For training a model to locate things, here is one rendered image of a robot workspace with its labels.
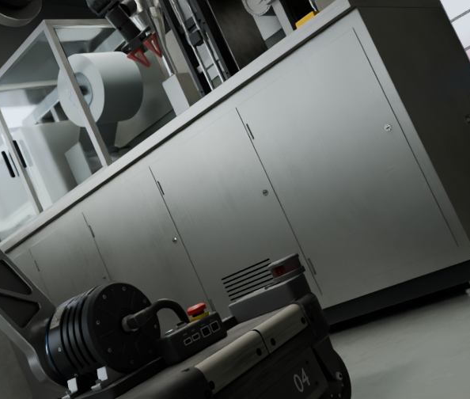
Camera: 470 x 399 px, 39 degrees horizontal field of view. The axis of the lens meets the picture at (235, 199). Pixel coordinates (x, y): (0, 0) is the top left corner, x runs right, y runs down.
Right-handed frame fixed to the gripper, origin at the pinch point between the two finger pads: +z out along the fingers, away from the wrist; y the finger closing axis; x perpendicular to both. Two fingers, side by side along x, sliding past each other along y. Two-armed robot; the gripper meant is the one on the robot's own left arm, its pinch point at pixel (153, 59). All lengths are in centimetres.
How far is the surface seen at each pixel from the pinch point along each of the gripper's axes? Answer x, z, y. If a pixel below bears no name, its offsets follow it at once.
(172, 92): -51, 22, 38
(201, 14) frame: -34.2, 1.7, -5.3
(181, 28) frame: -37.8, 1.6, 6.5
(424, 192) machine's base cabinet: 27, 69, -57
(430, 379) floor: 95, 67, -63
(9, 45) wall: -289, -48, 297
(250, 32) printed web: -58, 21, -4
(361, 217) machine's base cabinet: 24, 70, -36
